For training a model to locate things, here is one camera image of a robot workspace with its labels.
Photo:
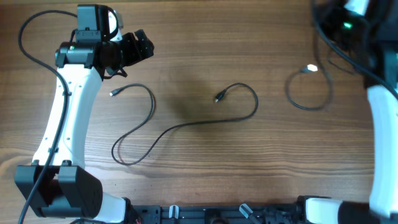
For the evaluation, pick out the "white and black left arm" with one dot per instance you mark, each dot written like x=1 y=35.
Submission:
x=56 y=183

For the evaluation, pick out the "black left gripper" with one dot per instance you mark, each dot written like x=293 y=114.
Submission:
x=135 y=55

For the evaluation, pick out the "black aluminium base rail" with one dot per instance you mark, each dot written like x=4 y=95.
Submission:
x=268 y=214

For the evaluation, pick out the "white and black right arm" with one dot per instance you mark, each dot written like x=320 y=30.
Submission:
x=364 y=34

